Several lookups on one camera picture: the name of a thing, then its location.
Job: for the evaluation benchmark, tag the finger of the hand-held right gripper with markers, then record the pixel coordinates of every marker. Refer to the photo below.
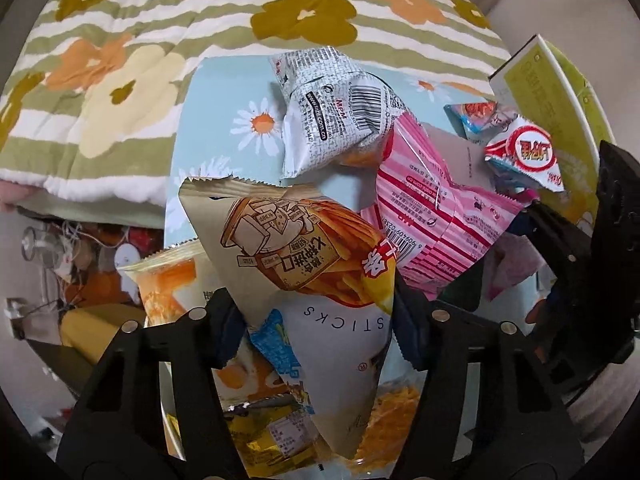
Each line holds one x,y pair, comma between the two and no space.
555,240

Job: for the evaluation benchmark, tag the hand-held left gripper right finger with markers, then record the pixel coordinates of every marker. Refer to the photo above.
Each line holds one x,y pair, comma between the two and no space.
407,332

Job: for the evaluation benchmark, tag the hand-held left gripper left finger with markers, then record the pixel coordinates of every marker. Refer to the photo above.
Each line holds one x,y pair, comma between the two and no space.
229,331

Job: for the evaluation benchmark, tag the beige potato stick snack bag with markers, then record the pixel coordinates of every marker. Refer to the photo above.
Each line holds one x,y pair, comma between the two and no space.
300,240

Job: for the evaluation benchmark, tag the pink striped snack packet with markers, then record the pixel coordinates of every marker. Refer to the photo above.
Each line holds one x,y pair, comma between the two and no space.
425,200

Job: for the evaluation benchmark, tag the yellow-green storage box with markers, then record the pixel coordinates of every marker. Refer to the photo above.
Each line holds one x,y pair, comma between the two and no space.
542,90

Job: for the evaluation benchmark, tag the pale pink snack packet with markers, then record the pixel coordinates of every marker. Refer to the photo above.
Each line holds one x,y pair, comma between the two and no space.
507,262

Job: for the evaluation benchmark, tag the orange white snack packet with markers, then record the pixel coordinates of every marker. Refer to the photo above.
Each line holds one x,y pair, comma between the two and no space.
165,285

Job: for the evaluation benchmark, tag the clear orange crisps packet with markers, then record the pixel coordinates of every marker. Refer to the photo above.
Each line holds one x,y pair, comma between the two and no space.
390,410

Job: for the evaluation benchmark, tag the red white round-logo snack packet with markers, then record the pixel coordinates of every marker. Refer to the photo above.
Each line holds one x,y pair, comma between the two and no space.
525,152

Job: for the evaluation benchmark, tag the yellow foil snack packet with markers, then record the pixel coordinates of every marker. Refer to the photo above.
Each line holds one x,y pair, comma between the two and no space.
270,440

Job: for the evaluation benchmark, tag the yellow object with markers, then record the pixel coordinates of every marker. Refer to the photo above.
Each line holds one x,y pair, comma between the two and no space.
95,330

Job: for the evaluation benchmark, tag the small light blue snack packet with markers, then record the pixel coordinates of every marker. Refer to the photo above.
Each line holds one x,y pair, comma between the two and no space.
475,115

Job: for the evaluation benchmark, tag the light blue daisy tablecloth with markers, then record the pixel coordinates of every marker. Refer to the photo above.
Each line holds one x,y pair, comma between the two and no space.
225,125

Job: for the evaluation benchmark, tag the silver white snack packet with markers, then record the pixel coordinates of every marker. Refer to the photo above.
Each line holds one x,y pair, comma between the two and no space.
320,110

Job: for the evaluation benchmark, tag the striped floral blanket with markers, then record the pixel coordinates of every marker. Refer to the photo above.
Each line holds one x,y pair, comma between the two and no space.
125,35

